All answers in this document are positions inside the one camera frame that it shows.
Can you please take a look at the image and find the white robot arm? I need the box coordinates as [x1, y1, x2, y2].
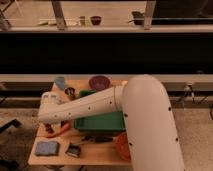
[38, 74, 185, 171]

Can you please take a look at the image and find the blue cup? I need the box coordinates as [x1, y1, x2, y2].
[54, 77, 65, 90]

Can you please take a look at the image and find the purple plate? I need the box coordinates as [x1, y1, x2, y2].
[89, 75, 110, 91]

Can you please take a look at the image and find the green plastic tray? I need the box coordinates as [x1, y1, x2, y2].
[73, 89, 127, 132]

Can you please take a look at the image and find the orange bowl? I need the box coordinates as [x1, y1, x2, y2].
[115, 132, 131, 162]

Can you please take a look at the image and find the small background cup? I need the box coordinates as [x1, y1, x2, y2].
[79, 16, 86, 26]

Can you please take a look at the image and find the dark red background bowl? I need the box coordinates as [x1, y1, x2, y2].
[90, 16, 102, 25]

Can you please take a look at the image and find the dark background object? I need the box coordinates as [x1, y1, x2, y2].
[132, 11, 144, 25]

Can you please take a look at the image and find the black handled brush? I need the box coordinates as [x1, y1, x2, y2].
[65, 136, 113, 158]

